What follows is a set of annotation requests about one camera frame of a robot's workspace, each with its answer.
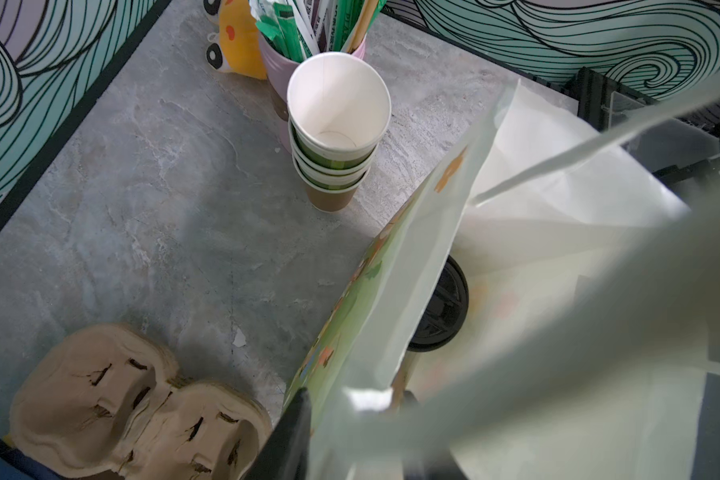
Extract stack of green paper cups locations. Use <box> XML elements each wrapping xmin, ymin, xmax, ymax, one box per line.
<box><xmin>287</xmin><ymin>52</ymin><xmax>392</xmax><ymax>213</ymax></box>

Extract white paper takeout bag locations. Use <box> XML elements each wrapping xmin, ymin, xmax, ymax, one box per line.
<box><xmin>292</xmin><ymin>74</ymin><xmax>720</xmax><ymax>479</ymax></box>

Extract brown cup sleeve pile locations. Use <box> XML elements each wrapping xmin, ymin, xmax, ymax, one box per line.
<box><xmin>10</xmin><ymin>323</ymin><xmax>273</xmax><ymax>479</ymax></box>

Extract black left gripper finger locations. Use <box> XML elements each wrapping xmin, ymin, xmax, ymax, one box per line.
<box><xmin>245</xmin><ymin>387</ymin><xmax>312</xmax><ymax>480</ymax></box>

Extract red yellow plush toy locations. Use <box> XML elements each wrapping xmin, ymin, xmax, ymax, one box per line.
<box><xmin>202</xmin><ymin>0</ymin><xmax>267</xmax><ymax>80</ymax></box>

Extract wrapped straws bundle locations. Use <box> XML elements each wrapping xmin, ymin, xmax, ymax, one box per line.
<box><xmin>249</xmin><ymin>0</ymin><xmax>386</xmax><ymax>63</ymax></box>

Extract navy blue napkin stack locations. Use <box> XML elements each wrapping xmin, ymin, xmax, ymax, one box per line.
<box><xmin>0</xmin><ymin>438</ymin><xmax>60</xmax><ymax>480</ymax></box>

